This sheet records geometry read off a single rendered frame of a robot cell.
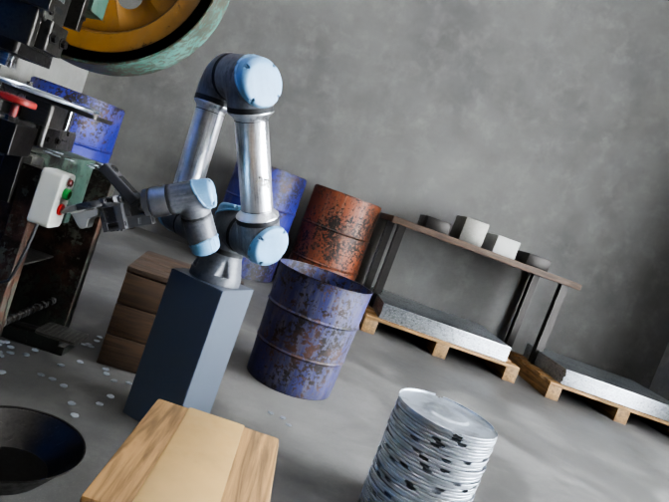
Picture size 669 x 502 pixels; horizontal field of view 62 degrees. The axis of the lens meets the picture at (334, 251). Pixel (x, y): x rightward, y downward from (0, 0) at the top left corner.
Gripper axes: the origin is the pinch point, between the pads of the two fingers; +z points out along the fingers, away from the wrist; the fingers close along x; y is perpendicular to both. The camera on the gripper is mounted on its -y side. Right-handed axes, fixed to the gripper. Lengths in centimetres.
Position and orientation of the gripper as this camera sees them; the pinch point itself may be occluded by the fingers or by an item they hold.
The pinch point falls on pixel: (66, 208)
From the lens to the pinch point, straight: 147.9
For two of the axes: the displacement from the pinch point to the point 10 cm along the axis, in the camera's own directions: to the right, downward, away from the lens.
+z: -9.8, 1.8, -0.4
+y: 1.7, 9.8, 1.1
